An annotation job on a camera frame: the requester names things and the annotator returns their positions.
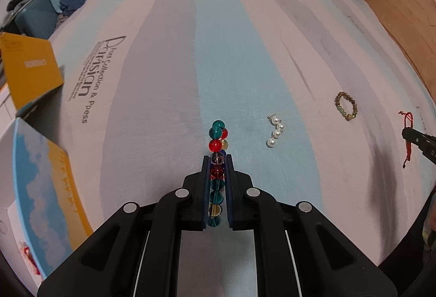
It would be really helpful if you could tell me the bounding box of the striped blanket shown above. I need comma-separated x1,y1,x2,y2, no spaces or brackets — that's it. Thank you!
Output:
46,0,436,284

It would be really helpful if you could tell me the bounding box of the yellow cardboard box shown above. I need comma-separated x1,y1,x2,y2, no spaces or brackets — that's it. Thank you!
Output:
0,33,65,113

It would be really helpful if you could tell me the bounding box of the white pearl bracelet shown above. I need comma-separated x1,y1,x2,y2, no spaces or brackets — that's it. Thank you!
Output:
267,115,286,148

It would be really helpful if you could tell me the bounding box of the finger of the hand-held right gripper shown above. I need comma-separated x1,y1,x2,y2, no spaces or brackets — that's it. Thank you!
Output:
401,127,436,167

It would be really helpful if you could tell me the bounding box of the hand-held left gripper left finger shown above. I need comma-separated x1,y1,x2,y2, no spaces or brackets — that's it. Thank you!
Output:
37,154,210,297

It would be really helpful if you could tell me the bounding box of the brown green bead bracelet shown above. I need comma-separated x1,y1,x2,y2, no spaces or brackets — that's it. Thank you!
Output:
334,91,359,122

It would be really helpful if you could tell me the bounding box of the red cord bracelet gold tube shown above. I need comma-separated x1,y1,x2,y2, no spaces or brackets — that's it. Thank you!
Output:
398,110,415,168

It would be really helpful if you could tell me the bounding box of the sky print box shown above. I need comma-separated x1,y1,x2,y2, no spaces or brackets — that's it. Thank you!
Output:
0,117,95,280

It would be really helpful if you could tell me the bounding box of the teal suitcase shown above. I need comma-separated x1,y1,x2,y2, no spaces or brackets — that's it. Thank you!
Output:
14,0,62,40

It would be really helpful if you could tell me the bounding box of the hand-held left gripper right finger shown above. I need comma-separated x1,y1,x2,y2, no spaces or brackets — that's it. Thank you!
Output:
227,154,400,297

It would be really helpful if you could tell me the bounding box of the multicolour glass bead bracelet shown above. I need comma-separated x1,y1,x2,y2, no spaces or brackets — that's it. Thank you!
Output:
206,120,230,228

